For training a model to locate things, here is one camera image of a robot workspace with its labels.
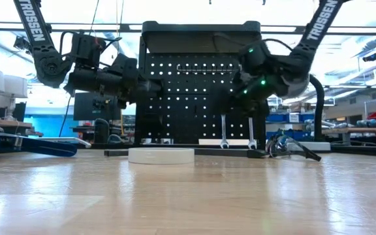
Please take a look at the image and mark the black hanging cable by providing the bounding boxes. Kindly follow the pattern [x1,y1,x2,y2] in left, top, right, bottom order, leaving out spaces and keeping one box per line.
[59,94,74,138]

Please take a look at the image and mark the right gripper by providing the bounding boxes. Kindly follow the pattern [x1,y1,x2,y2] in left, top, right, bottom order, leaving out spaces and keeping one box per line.
[230,70,270,118]

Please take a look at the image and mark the wooden workbench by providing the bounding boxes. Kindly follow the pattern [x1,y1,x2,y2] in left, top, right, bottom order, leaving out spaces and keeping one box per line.
[321,127,376,146]

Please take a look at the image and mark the black office chair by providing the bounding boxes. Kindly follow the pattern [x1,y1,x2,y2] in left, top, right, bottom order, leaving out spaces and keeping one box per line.
[93,117,110,144]

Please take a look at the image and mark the black ceiling fixture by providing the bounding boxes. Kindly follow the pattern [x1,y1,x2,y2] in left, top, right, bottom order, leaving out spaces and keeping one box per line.
[13,35,32,55]

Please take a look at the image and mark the black and silver level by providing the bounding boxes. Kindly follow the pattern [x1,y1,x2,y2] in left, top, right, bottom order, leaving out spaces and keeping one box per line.
[104,148,267,159]

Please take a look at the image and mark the blue storage bins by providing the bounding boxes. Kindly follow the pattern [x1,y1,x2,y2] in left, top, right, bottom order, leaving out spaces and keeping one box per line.
[266,112,316,141]

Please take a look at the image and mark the white desk lamp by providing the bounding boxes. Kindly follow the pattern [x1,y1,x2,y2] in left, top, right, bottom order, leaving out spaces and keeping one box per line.
[281,74,332,153]

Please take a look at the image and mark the white masking tape roll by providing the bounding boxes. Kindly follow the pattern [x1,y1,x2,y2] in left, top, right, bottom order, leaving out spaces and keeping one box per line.
[128,147,195,165]

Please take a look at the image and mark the blue caulking gun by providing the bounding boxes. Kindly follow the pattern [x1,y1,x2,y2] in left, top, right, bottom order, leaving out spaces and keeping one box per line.
[0,123,93,161]

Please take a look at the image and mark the black monitor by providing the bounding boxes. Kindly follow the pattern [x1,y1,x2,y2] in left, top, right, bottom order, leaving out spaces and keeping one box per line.
[73,92,123,121]

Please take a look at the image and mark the long silver combination wrench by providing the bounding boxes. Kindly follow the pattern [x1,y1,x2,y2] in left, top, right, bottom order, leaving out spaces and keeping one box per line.
[219,114,230,149]

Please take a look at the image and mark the black pegboard cart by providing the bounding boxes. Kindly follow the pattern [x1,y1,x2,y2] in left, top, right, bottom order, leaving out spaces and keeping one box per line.
[134,20,267,148]

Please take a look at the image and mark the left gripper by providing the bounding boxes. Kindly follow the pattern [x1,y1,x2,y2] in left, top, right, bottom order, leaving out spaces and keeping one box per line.
[104,54,163,105]

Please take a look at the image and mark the short silver combination wrench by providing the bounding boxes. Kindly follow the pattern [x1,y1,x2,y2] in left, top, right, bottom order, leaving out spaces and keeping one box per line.
[247,116,258,150]

